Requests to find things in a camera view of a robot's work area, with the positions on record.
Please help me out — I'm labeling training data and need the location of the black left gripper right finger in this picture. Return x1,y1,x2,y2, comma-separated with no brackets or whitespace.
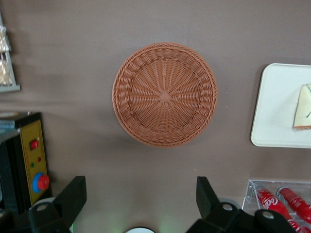
186,176,297,233

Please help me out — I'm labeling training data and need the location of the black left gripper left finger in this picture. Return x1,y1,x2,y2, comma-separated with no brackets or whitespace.
0,176,87,233

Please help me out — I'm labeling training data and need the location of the triangular sandwich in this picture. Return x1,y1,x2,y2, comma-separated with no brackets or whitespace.
291,83,311,132

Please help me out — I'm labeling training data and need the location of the cream plastic tray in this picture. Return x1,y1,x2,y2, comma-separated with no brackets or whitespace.
250,63,311,148

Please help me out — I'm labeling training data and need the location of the brown round wicker basket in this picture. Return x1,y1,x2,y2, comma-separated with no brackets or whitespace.
111,42,218,148

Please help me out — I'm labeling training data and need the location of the red emergency stop button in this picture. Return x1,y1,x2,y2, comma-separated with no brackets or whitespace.
32,171,51,194

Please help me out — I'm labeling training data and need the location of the clear acrylic drinks box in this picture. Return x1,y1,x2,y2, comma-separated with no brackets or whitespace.
242,179,311,233

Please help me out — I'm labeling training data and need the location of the red cola can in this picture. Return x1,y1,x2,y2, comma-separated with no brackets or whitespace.
276,186,311,225
256,187,294,220
288,218,311,233

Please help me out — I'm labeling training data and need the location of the black yellow control box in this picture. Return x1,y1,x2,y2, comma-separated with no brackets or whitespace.
0,111,52,214

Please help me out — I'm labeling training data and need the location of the white round object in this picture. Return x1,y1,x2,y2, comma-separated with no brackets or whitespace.
125,227,155,233

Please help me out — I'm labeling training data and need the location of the beige snack bag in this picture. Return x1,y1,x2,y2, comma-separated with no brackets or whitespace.
0,58,14,85
0,24,12,52

